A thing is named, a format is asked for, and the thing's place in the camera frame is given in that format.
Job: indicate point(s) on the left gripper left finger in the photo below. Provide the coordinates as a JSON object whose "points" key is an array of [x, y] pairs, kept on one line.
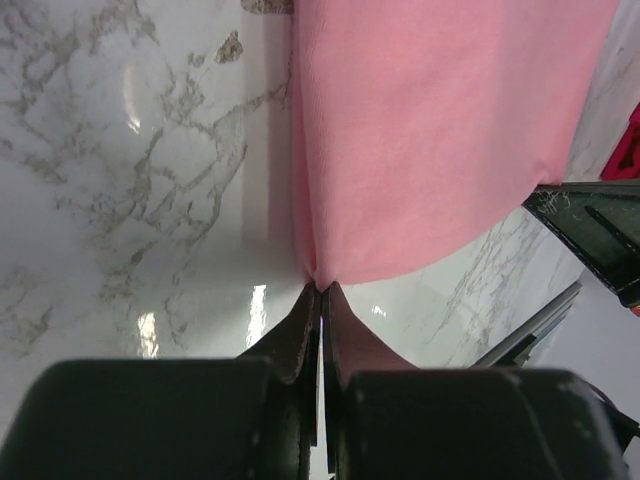
{"points": [[250, 417]]}

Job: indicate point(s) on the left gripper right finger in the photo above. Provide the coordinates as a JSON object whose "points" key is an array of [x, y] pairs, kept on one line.
{"points": [[388, 419]]}

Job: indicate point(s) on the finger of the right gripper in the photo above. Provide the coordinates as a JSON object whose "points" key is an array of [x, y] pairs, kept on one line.
{"points": [[599, 223]]}

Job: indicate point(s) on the red t-shirt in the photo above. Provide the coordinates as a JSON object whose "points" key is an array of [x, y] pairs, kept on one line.
{"points": [[624, 161]]}

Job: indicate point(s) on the light pink t-shirt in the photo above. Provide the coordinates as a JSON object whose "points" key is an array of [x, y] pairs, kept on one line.
{"points": [[419, 125]]}

